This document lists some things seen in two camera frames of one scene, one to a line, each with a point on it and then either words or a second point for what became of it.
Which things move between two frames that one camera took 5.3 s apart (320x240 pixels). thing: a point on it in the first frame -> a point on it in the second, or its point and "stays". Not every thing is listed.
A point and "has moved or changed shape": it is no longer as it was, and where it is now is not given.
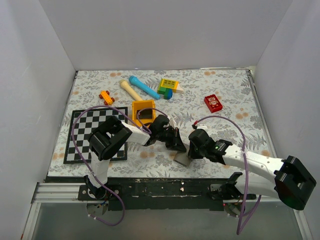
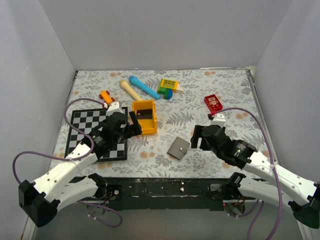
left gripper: [175, 142] -> [135, 129]
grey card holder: [182, 158] has moved or changed shape
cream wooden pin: [129, 89] stays
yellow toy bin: [143, 105] stays
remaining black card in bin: [145, 114] stays
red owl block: [213, 103] stays
